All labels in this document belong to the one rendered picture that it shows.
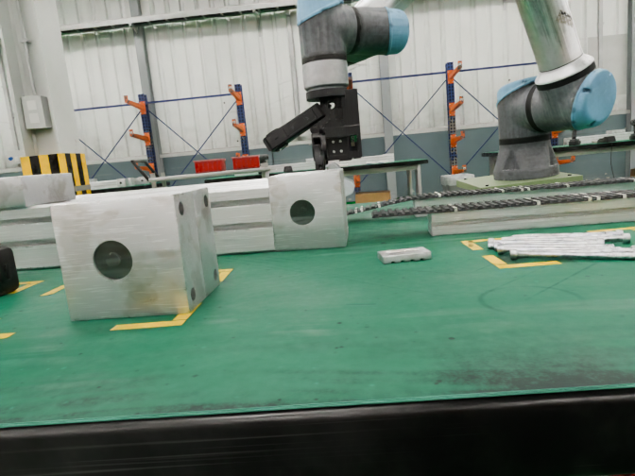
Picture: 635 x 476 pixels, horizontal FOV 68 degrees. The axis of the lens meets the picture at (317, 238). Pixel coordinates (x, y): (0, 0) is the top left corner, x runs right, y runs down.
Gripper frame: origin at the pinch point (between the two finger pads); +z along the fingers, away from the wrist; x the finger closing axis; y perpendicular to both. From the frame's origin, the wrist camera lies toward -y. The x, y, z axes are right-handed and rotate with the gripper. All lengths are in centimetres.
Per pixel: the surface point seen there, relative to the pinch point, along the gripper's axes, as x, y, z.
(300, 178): -23.9, -0.5, -6.8
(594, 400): -62, 17, 3
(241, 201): -22.8, -8.6, -4.6
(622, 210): -20.4, 38.6, 0.7
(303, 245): -23.9, -1.0, 1.5
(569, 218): -21.0, 32.1, 1.2
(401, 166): 457, 49, 8
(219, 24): 738, -211, -244
